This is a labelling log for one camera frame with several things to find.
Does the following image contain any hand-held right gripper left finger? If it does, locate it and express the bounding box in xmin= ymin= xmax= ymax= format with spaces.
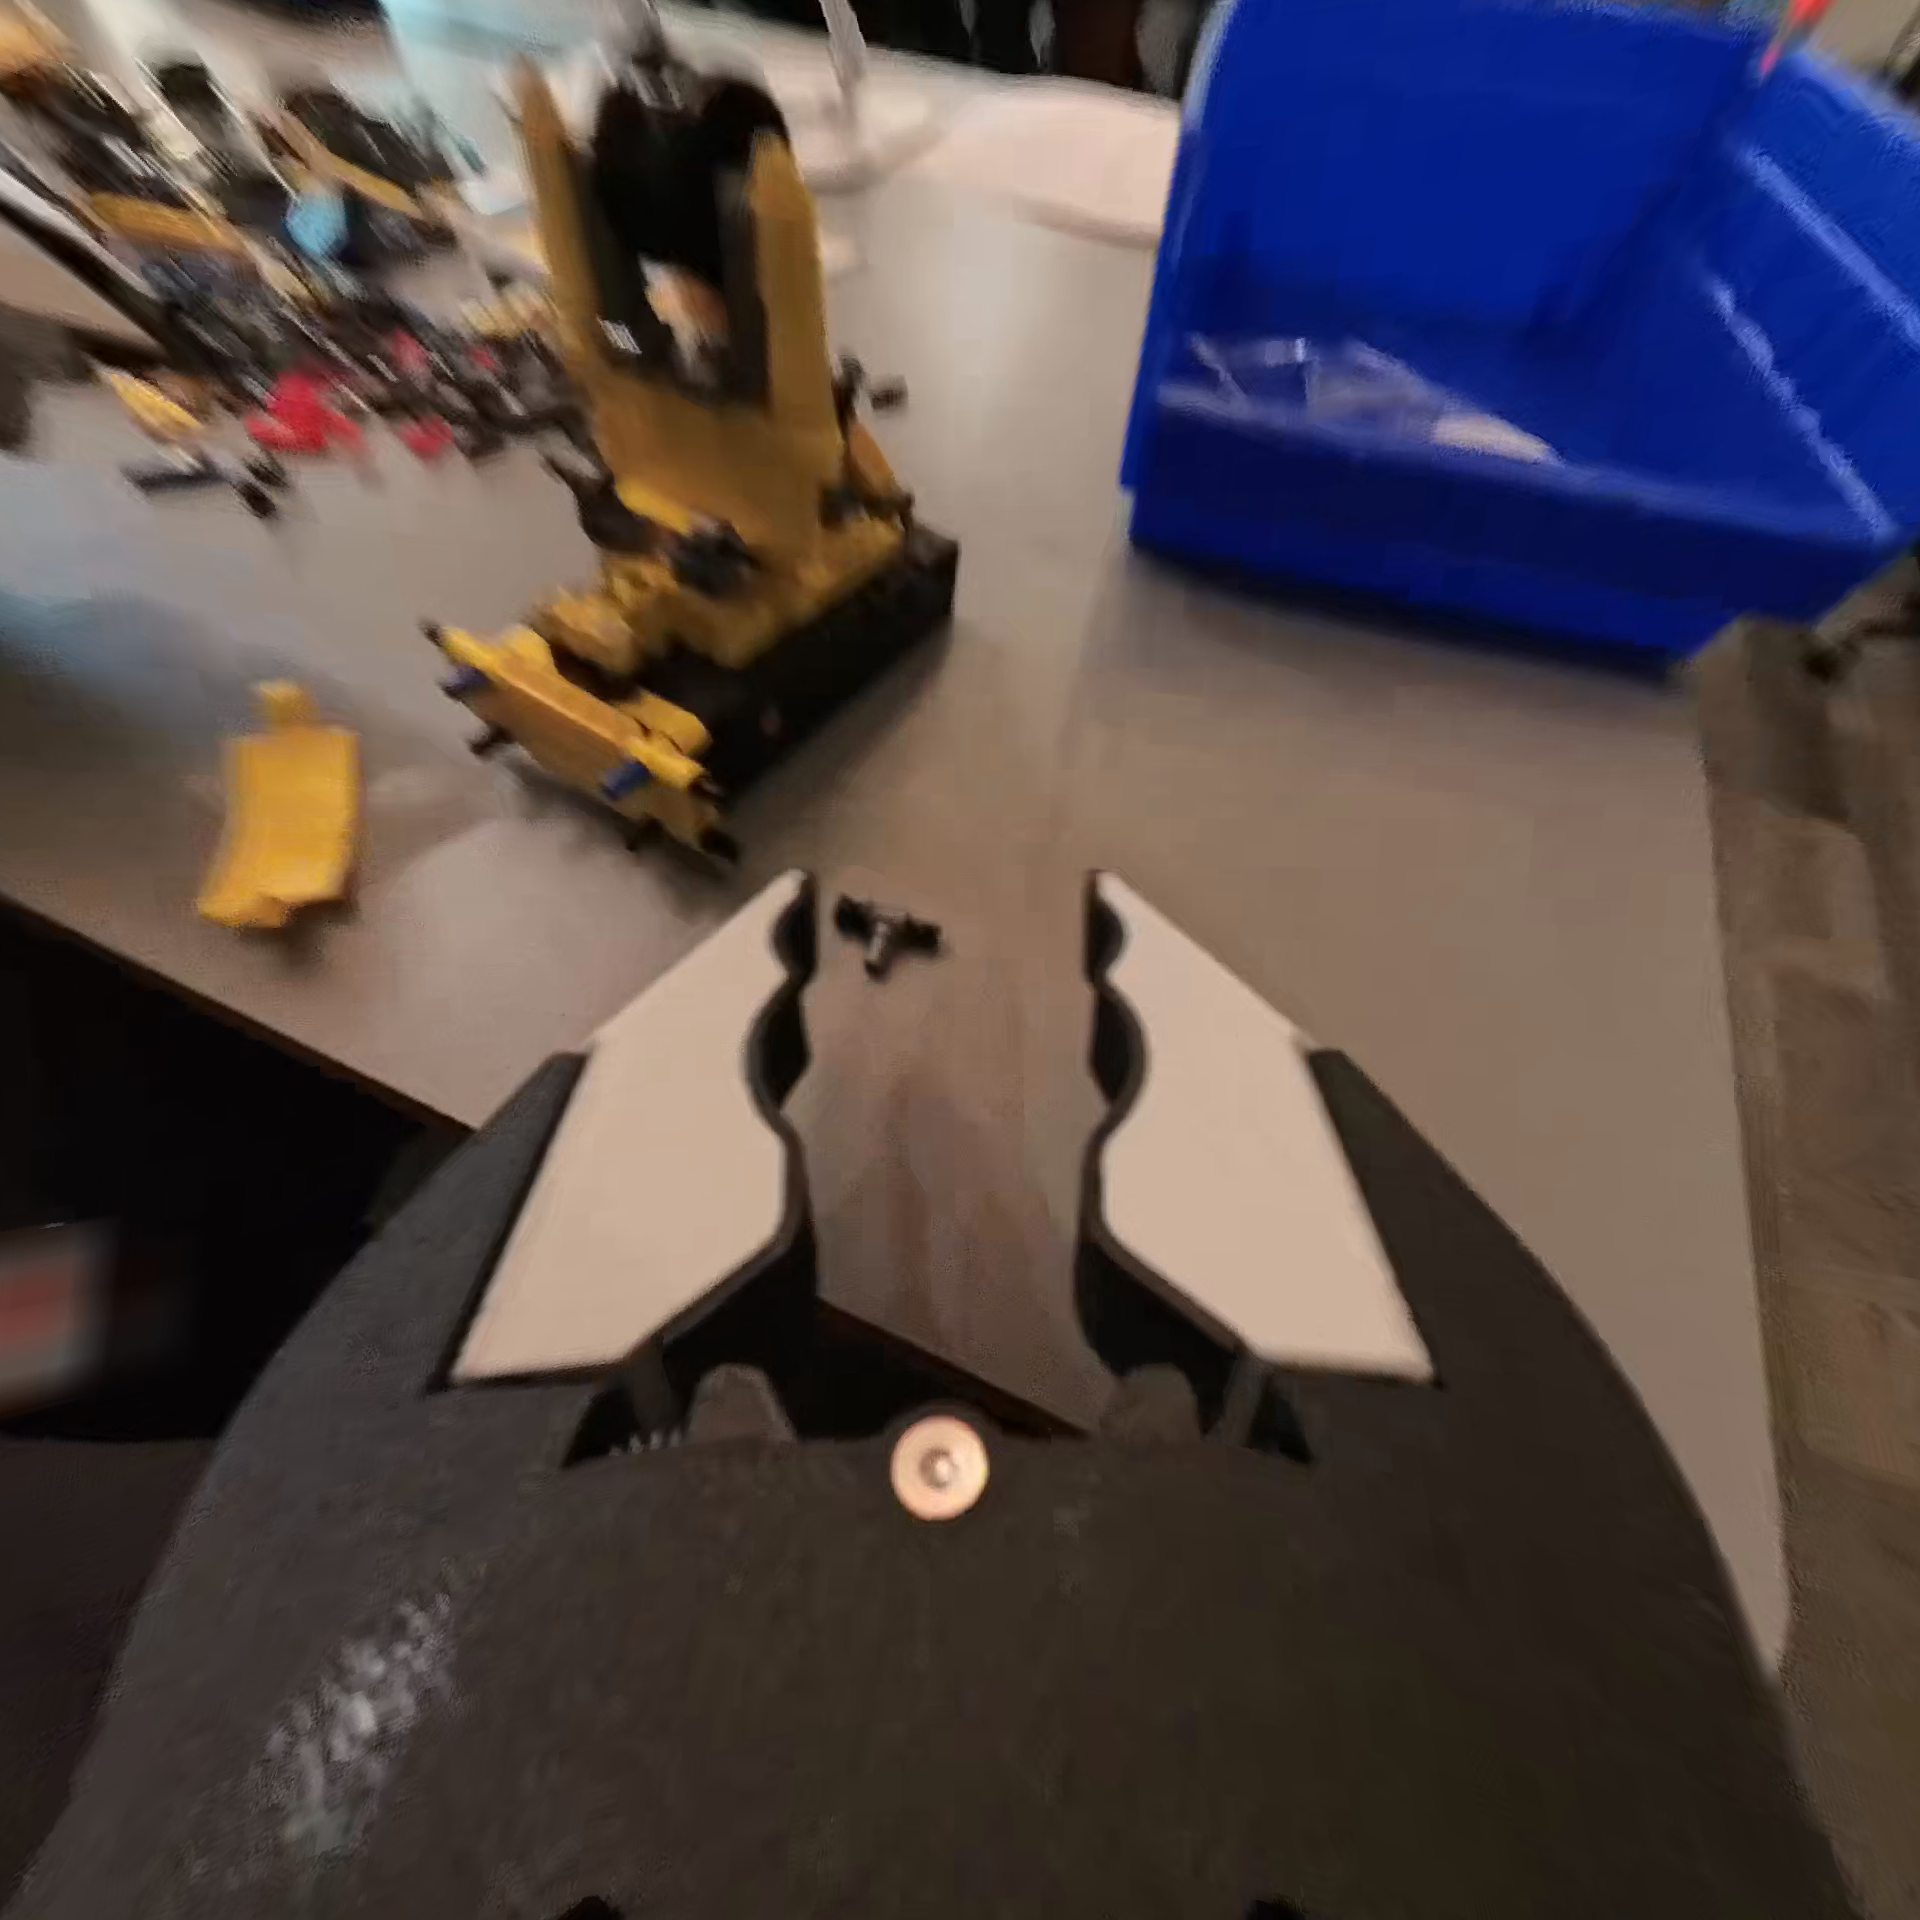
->
xmin=447 ymin=868 xmax=820 ymax=1379

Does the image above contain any small toy connector piece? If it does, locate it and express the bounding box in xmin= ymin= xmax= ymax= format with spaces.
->
xmin=827 ymin=889 xmax=950 ymax=984

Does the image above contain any yellow black toy brick model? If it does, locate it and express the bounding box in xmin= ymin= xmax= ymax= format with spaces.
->
xmin=421 ymin=57 xmax=963 ymax=866

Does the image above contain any blue storage bin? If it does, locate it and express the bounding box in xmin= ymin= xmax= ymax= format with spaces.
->
xmin=1123 ymin=0 xmax=1920 ymax=665

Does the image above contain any yellow curved toy panel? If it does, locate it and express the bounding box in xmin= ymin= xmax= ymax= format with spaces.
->
xmin=195 ymin=677 xmax=364 ymax=937

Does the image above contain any pile of small toy parts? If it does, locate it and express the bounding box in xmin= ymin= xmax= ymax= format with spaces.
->
xmin=0 ymin=0 xmax=601 ymax=518

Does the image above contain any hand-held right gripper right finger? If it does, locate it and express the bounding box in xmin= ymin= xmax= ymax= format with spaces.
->
xmin=1079 ymin=868 xmax=1441 ymax=1379

